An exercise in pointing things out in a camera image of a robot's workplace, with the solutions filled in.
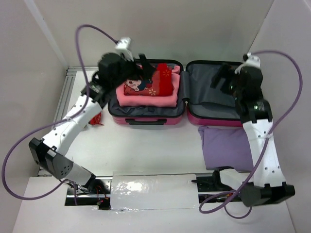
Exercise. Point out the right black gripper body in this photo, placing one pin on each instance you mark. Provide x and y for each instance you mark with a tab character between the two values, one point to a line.
228	81

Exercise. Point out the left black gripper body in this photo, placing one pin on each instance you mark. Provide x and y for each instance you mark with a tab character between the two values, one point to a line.
129	71

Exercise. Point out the red cartoon blanket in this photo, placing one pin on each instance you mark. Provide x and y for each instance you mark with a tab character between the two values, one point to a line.
159	85

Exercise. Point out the pink sweatshirt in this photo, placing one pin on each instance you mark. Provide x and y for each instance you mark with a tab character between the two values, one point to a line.
169	101

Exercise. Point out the pink children's suitcase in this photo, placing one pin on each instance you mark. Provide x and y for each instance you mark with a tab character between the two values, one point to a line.
204	105

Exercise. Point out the red black headphones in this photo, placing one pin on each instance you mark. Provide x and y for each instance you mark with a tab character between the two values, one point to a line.
96	120

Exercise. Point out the purple shirt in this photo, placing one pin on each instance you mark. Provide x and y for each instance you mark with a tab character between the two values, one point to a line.
225	147

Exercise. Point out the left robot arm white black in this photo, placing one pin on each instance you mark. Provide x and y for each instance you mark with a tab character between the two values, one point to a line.
50	151

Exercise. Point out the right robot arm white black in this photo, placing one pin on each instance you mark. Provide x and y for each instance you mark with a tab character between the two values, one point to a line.
266	183

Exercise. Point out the shiny white taped sheet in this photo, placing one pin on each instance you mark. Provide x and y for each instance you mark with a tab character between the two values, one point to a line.
135	193

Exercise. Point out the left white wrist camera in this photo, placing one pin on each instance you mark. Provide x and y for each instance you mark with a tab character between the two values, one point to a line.
123	48

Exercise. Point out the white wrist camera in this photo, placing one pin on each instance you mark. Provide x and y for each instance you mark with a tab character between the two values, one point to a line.
250	60
123	48

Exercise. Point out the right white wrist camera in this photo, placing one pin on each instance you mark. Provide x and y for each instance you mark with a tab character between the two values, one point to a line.
250	60

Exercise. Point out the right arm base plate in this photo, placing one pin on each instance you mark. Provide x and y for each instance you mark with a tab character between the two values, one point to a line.
207	187

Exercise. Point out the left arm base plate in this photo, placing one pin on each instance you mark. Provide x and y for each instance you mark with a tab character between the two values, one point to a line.
98	197

